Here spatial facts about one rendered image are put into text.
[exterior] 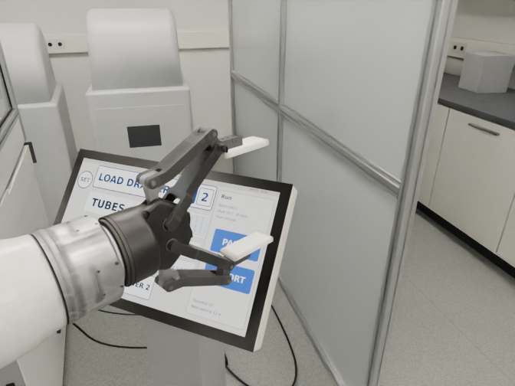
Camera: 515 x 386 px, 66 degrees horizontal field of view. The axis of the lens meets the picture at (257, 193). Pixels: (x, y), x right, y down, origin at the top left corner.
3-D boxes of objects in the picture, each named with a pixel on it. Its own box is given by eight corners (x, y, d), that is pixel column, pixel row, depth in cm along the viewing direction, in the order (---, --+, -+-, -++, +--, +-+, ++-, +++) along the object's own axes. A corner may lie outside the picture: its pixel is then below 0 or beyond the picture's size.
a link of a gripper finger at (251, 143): (209, 154, 47) (208, 148, 47) (253, 141, 51) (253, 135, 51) (225, 159, 45) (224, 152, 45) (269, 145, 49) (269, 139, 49)
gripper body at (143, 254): (132, 305, 39) (210, 266, 44) (116, 228, 35) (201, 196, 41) (101, 276, 44) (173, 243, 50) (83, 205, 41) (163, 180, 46)
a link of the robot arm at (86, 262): (51, 253, 31) (123, 227, 35) (19, 220, 37) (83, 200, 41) (78, 344, 35) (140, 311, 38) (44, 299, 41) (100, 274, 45)
